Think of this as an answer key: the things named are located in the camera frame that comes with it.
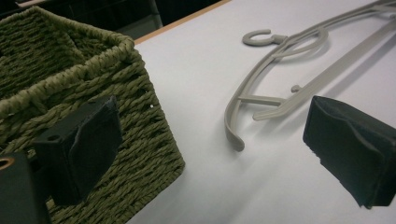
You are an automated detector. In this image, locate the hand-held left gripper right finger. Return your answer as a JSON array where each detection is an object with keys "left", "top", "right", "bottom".
[{"left": 302, "top": 95, "right": 396, "bottom": 210}]

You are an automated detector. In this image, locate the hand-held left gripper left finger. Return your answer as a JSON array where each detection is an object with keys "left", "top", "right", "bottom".
[{"left": 33, "top": 95, "right": 123, "bottom": 207}]

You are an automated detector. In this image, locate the green woven basket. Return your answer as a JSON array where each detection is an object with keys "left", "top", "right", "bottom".
[{"left": 0, "top": 6, "right": 186, "bottom": 224}]

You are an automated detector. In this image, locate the grey plastic clothes hanger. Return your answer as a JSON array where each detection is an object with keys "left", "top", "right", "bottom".
[{"left": 223, "top": 0, "right": 396, "bottom": 153}]

